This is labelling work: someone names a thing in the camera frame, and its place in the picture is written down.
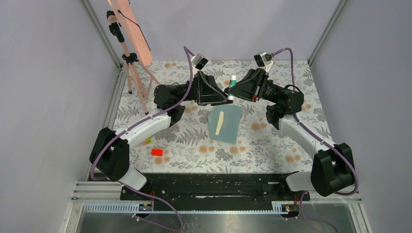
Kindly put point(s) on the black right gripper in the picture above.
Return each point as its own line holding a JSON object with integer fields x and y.
{"x": 250, "y": 91}

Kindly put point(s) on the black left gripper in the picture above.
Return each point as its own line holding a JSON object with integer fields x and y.
{"x": 206, "y": 90}

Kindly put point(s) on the small glue stick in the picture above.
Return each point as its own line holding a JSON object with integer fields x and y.
{"x": 232, "y": 82}

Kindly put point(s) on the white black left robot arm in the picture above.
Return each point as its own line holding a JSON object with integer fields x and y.
{"x": 110, "y": 153}

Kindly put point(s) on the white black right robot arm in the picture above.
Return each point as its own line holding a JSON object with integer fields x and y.
{"x": 333, "y": 170}

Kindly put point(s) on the floral table mat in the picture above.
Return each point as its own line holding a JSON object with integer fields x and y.
{"x": 260, "y": 148}

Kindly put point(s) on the pink tripod stand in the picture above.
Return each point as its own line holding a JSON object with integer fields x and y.
{"x": 130, "y": 60}

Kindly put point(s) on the red cylinder block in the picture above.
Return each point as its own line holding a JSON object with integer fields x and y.
{"x": 157, "y": 152}

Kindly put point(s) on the pink light panel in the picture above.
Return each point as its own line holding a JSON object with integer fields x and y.
{"x": 125, "y": 15}

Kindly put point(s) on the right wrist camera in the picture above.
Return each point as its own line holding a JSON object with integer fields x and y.
{"x": 264, "y": 60}

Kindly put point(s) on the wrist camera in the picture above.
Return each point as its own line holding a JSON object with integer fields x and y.
{"x": 199, "y": 61}
{"x": 264, "y": 60}

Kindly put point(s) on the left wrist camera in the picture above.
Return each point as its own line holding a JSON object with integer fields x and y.
{"x": 199, "y": 61}

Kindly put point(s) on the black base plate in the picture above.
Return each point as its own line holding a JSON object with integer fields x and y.
{"x": 220, "y": 191}

